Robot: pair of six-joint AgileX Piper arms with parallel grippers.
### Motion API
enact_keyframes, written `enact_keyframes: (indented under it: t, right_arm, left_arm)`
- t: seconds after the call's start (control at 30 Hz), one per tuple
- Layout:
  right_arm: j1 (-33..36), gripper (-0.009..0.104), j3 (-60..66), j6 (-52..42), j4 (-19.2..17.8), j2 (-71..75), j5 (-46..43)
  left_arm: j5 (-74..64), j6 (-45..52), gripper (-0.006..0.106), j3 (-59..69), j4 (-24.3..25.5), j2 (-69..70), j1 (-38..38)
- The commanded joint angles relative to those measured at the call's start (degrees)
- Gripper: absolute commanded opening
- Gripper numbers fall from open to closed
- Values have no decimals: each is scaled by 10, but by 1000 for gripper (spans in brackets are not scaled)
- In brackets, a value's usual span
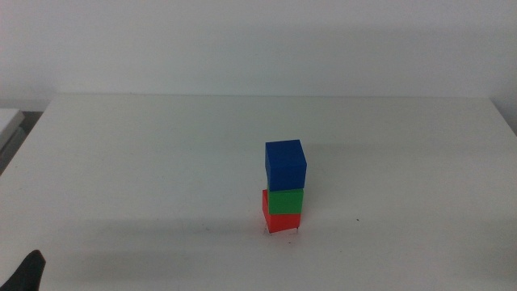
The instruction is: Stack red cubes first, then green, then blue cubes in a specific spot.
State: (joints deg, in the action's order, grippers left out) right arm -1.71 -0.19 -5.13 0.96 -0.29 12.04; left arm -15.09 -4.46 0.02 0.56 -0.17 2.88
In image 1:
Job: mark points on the green cube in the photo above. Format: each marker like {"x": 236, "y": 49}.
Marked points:
{"x": 286, "y": 201}

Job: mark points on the blue cube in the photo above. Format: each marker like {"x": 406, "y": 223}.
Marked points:
{"x": 286, "y": 165}

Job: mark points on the red cube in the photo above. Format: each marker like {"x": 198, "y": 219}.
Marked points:
{"x": 282, "y": 222}

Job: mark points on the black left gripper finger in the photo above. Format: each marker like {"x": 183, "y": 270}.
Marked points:
{"x": 26, "y": 275}

